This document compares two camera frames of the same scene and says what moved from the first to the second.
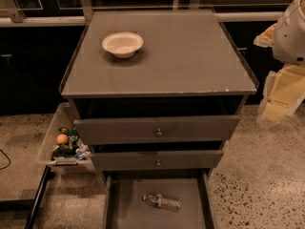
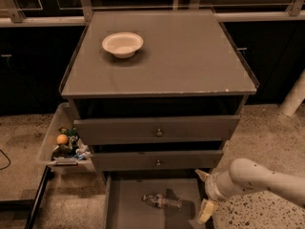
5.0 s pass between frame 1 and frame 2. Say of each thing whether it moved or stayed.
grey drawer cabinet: stayed
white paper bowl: stayed
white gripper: moved
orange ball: stayed
